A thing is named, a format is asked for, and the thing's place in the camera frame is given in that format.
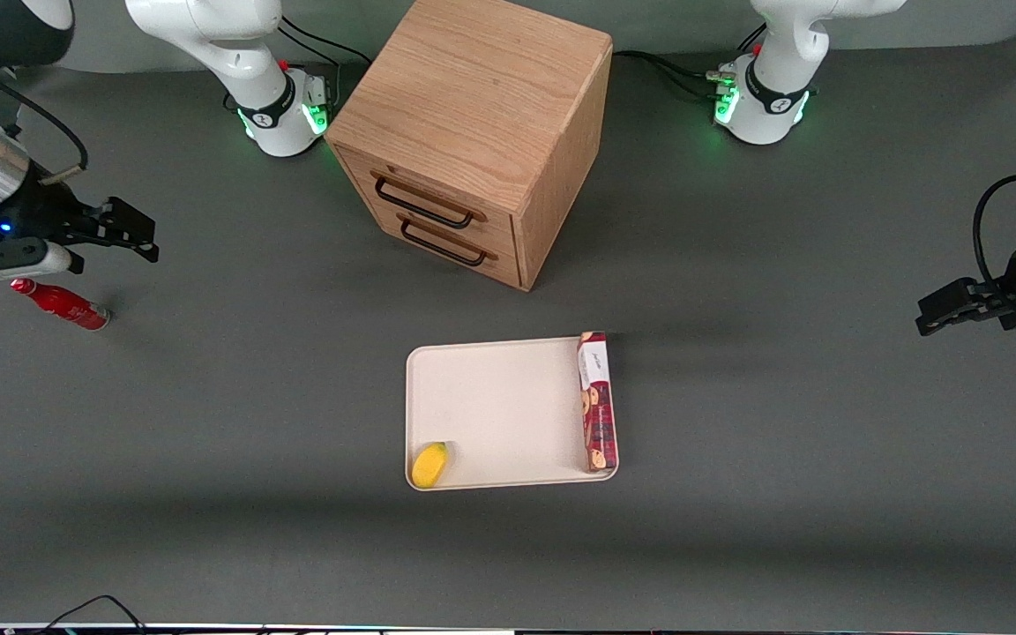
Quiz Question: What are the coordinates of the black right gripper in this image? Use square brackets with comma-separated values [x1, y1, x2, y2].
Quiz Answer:
[0, 181, 160, 265]

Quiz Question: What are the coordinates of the red coke bottle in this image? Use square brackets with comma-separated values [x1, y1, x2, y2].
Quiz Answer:
[10, 278, 112, 332]

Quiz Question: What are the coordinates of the cream plastic tray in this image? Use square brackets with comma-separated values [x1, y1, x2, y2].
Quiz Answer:
[405, 335, 621, 492]

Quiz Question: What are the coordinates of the wooden drawer cabinet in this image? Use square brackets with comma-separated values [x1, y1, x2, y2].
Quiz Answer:
[324, 0, 614, 293]

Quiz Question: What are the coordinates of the red cookie box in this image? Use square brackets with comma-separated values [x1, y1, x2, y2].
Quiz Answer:
[577, 331, 620, 474]

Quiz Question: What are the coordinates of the yellow lemon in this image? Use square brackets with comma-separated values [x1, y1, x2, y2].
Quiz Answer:
[410, 442, 452, 489]

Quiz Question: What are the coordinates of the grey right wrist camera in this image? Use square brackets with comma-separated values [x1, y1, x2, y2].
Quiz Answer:
[0, 238, 86, 290]

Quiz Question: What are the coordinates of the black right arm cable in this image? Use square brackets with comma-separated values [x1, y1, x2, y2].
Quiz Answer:
[0, 49, 89, 187]

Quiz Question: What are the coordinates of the black base cable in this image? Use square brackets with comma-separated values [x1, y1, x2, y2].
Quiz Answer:
[277, 28, 343, 100]
[280, 13, 374, 65]
[647, 56, 731, 101]
[611, 49, 726, 80]

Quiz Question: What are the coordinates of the black metal drawer handle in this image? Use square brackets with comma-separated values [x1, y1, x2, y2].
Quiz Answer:
[372, 171, 486, 231]
[397, 213, 498, 268]

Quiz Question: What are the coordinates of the black thin cable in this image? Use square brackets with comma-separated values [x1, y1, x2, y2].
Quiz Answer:
[27, 594, 150, 635]

